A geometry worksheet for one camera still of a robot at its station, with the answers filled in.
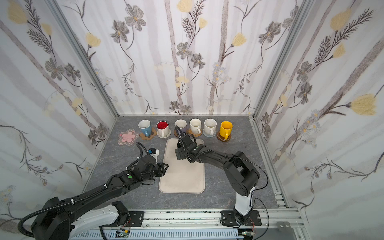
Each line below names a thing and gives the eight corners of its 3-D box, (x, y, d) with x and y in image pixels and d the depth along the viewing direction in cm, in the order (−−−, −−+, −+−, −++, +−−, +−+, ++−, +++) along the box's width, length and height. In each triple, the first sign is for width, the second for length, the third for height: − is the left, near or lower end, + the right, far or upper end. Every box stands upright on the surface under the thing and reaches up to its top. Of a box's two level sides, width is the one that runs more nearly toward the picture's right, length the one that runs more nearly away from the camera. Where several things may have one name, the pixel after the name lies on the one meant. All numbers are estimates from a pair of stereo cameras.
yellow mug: (220, 142, 106) (222, 134, 99) (218, 129, 114) (220, 120, 106) (231, 142, 106) (234, 134, 99) (229, 129, 114) (231, 120, 106)
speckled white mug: (204, 139, 108) (205, 131, 101) (203, 126, 116) (204, 118, 109) (215, 139, 108) (217, 131, 101) (214, 126, 116) (216, 118, 109)
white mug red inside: (156, 140, 108) (154, 133, 101) (159, 128, 115) (157, 120, 108) (168, 140, 108) (166, 133, 101) (170, 128, 115) (168, 120, 108)
